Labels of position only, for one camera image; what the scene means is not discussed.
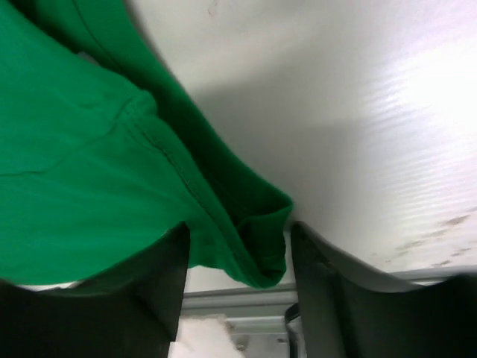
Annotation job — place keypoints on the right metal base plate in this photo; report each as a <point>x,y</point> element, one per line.
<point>260,337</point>

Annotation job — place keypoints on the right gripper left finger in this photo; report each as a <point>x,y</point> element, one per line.
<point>131,309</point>

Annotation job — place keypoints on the green t shirt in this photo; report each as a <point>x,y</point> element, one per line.
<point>103,151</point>

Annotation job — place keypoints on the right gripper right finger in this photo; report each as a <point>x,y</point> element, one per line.
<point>348,308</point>

